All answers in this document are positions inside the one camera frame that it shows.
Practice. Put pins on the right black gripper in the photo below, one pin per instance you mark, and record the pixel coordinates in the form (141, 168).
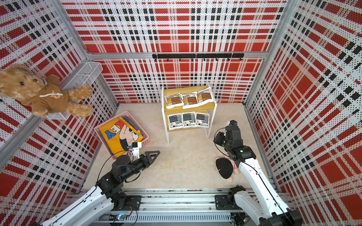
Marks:
(219, 136)

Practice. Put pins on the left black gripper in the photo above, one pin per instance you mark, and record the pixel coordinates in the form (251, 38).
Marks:
(146, 161)

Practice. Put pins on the blue coffee bag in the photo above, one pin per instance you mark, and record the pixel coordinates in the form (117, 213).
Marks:
(189, 119)
(175, 121)
(202, 120)

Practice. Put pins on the brown coffee bag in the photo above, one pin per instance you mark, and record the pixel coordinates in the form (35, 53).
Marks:
(174, 101)
(190, 100)
(205, 96)

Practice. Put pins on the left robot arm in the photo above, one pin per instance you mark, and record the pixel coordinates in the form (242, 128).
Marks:
(106, 193)

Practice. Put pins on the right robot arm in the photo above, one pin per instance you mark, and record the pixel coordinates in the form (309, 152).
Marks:
(267, 209)

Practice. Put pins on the yellow two-tier shelf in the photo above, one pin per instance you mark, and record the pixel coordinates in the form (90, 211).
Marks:
(209, 108)

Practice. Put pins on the pink plastic basket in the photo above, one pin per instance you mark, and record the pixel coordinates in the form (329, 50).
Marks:
(146, 139)

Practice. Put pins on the small doll black hat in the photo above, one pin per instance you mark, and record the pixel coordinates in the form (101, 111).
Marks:
(226, 167)

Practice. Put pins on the yellow printed cloth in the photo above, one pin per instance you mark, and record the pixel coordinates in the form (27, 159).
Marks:
(118, 134)

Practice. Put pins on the green circuit board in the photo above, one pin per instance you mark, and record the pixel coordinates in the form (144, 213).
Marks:
(119, 217)

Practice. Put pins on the brown teddy bear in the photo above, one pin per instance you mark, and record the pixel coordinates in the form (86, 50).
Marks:
(43, 95)

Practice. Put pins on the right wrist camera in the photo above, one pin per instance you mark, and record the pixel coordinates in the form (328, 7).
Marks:
(232, 123)

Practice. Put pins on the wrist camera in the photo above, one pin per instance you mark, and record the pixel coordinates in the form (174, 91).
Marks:
(232, 123)
(134, 150)

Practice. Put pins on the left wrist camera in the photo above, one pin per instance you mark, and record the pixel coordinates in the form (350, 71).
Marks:
(134, 150)

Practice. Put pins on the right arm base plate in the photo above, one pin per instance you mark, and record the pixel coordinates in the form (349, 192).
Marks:
(223, 203)

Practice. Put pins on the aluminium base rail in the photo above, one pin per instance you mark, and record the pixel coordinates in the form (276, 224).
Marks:
(176, 205)

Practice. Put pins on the black hook rail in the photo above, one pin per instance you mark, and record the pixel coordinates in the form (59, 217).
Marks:
(198, 55)

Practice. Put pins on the clear wire wall basket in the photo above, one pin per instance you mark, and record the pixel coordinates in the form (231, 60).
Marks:
(85, 74)

